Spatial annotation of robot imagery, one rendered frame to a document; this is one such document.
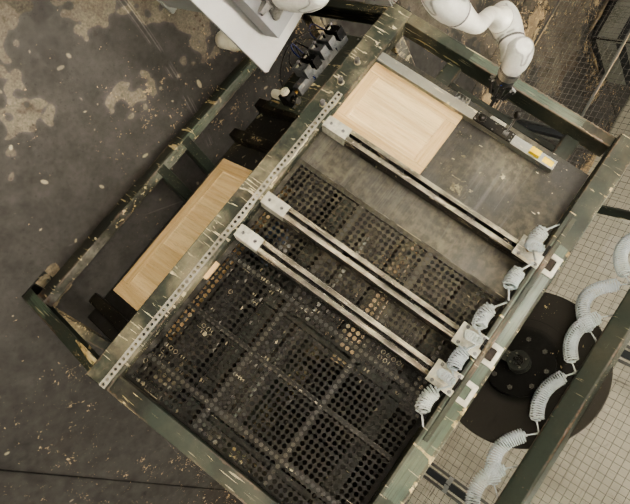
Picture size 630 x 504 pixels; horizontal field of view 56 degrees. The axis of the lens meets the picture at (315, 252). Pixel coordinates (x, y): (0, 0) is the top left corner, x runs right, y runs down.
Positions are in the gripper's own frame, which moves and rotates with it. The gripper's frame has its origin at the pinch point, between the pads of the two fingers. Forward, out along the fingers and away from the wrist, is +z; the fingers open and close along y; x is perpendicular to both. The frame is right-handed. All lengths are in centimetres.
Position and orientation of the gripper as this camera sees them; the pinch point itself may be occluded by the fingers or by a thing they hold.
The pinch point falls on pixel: (494, 100)
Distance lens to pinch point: 281.5
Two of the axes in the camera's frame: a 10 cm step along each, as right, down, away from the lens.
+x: -6.0, 7.8, -1.9
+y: -8.0, -5.7, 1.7
